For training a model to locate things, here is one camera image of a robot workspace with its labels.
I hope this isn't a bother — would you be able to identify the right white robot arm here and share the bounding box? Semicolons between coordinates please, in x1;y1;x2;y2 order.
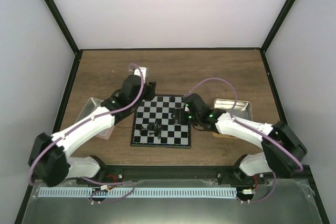
172;93;307;184

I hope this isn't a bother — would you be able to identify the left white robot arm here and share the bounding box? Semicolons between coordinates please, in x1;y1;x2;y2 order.
28;74;156;187

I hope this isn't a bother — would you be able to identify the pile of black chess pieces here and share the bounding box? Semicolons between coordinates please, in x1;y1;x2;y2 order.
140;121;162;140

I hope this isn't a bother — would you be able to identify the black and white chessboard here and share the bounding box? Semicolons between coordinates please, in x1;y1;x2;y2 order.
130;94;191;148

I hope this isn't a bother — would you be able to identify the pink plastic tray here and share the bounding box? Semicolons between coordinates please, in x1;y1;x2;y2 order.
75;97;114;140

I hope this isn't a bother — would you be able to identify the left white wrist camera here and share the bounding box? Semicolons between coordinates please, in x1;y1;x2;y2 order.
133;67;148;79

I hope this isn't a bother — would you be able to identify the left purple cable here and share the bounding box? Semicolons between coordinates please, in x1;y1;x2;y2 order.
28;62;145;185

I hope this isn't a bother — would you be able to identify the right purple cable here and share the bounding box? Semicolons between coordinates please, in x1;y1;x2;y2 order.
183;77;304;204

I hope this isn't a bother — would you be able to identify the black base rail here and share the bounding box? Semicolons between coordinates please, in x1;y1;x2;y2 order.
91;165;264;186

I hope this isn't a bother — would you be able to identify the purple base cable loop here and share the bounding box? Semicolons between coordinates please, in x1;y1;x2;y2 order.
83;176;136;205

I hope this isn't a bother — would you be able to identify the light blue cable duct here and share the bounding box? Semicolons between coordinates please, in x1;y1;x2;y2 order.
37;187;237;199

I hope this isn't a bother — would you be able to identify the black aluminium frame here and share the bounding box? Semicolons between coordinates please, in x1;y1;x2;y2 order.
13;0;331;224

